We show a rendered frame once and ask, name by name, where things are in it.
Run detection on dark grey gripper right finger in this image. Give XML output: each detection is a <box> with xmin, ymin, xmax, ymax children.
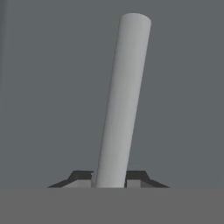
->
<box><xmin>124</xmin><ymin>170</ymin><xmax>171</xmax><ymax>189</ymax></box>

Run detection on grey drawer front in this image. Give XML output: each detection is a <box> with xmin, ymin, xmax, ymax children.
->
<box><xmin>0</xmin><ymin>0</ymin><xmax>224</xmax><ymax>189</ymax></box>

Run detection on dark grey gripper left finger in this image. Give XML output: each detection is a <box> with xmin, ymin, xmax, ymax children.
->
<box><xmin>47</xmin><ymin>170</ymin><xmax>95</xmax><ymax>189</ymax></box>

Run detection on grey cylindrical drawer handle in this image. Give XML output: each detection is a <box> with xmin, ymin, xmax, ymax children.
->
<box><xmin>94</xmin><ymin>12</ymin><xmax>152</xmax><ymax>189</ymax></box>

